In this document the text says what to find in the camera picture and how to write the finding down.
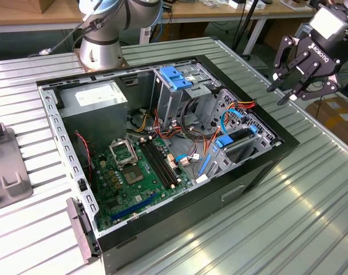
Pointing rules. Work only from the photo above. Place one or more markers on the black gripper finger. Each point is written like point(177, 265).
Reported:
point(320, 90)
point(288, 54)

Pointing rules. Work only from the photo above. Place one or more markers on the hard disk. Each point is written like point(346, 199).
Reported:
point(224, 141)

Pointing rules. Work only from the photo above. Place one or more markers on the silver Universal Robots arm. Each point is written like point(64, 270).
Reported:
point(99, 43)

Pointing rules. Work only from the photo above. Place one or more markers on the grey metal disk bay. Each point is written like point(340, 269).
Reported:
point(219, 165)

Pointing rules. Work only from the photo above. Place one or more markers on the brown cardboard box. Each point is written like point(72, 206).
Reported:
point(334, 120)

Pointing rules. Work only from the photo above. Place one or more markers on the black tripod stand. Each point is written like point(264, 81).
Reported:
point(246, 21)

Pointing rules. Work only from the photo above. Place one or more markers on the small white box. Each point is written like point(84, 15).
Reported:
point(236, 4)

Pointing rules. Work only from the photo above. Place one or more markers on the blue plastic drive latch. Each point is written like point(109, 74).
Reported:
point(174, 77)

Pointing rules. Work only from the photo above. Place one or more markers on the grey metal optical drive cage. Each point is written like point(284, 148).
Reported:
point(168, 100)

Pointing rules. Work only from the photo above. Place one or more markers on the black RAM slot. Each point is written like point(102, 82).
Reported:
point(154, 166)
point(157, 166)
point(164, 166)
point(161, 166)

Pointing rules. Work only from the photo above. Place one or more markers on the black open PC case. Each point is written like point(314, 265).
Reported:
point(191, 209)

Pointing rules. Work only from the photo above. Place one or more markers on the CPU socket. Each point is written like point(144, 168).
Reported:
point(133, 175)

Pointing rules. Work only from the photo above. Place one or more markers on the grey Dell power supply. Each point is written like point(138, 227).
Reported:
point(94, 120)

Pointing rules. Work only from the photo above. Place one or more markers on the blue expansion slot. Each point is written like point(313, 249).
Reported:
point(134, 206)

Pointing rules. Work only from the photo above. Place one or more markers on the green motherboard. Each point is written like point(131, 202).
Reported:
point(125, 197)

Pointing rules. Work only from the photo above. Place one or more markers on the black case fan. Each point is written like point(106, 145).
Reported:
point(79, 160)

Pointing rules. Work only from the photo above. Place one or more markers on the wooden box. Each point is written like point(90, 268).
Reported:
point(42, 5)

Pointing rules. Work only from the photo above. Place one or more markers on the grey plastic parts rack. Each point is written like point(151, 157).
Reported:
point(8, 169)

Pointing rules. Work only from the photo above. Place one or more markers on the wooden desk white frame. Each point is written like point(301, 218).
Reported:
point(191, 11)

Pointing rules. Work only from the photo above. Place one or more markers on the square brown base plate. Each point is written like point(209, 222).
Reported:
point(76, 58)

